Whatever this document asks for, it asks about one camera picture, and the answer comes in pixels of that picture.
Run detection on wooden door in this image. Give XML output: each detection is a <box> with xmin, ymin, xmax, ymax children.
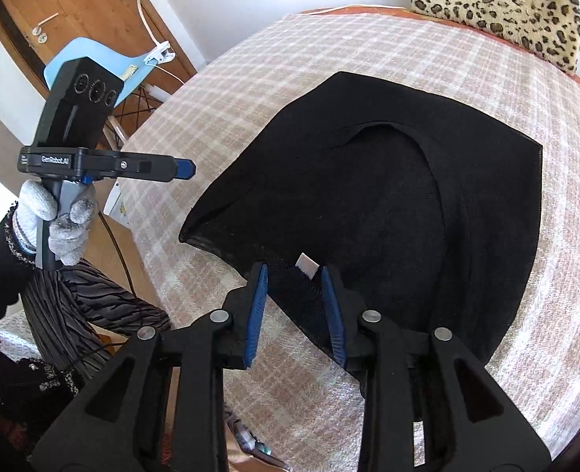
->
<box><xmin>0</xmin><ymin>0</ymin><xmax>197</xmax><ymax>104</ymax></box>

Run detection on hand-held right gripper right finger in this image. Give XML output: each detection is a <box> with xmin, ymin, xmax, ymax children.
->
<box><xmin>321</xmin><ymin>265</ymin><xmax>551</xmax><ymax>472</ymax></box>

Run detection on black cable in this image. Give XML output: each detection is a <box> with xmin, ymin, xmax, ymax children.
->
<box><xmin>74</xmin><ymin>209</ymin><xmax>138</xmax><ymax>369</ymax></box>

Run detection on person's black knit jacket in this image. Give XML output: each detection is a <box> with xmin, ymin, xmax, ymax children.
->
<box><xmin>0</xmin><ymin>337</ymin><xmax>81</xmax><ymax>472</ymax></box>

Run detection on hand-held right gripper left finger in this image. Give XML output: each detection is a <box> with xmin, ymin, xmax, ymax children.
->
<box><xmin>33</xmin><ymin>262</ymin><xmax>270</xmax><ymax>472</ymax></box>

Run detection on person's striped grey trouser leg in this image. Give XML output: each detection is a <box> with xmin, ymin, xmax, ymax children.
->
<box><xmin>19</xmin><ymin>260</ymin><xmax>173</xmax><ymax>379</ymax></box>

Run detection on light blue chair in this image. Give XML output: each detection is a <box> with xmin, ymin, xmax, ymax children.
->
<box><xmin>44</xmin><ymin>38</ymin><xmax>173</xmax><ymax>151</ymax></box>

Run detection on pink checked blanket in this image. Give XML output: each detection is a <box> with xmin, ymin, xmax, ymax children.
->
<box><xmin>104</xmin><ymin>7</ymin><xmax>580</xmax><ymax>472</ymax></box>

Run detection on metal door handle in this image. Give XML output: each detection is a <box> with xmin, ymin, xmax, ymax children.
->
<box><xmin>31</xmin><ymin>12</ymin><xmax>59</xmax><ymax>42</ymax></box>

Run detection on black mesh top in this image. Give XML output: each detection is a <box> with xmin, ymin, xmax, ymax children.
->
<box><xmin>178</xmin><ymin>71</ymin><xmax>544</xmax><ymax>424</ymax></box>

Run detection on orange patterned bed sheet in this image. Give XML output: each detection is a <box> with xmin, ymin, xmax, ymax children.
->
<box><xmin>297</xmin><ymin>4</ymin><xmax>580</xmax><ymax>89</ymax></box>

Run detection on white textured cloth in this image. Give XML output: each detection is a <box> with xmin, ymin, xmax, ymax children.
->
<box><xmin>0</xmin><ymin>312</ymin><xmax>42</xmax><ymax>362</ymax></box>

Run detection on leopard print cushion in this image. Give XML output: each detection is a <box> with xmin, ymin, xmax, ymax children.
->
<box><xmin>408</xmin><ymin>0</ymin><xmax>580</xmax><ymax>76</ymax></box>

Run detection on person's left hand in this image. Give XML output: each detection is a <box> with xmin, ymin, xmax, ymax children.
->
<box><xmin>13</xmin><ymin>179</ymin><xmax>97</xmax><ymax>267</ymax></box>

